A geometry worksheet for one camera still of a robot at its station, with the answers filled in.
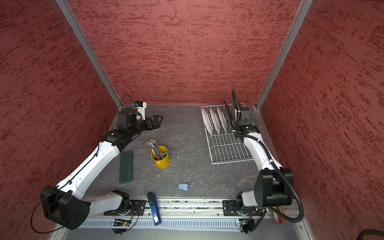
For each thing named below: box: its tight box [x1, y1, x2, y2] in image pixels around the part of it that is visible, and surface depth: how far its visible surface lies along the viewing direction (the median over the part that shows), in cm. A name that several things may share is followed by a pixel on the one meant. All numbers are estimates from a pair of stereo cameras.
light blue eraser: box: [178, 183, 190, 191], surface depth 81 cm
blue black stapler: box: [147, 191, 162, 226], surface depth 72 cm
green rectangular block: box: [119, 150, 133, 184], surface depth 86 cm
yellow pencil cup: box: [151, 145, 171, 169], surface depth 85 cm
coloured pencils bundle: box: [147, 139, 163, 159], surface depth 83 cm
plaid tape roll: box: [271, 206, 286, 224], surface depth 71 cm
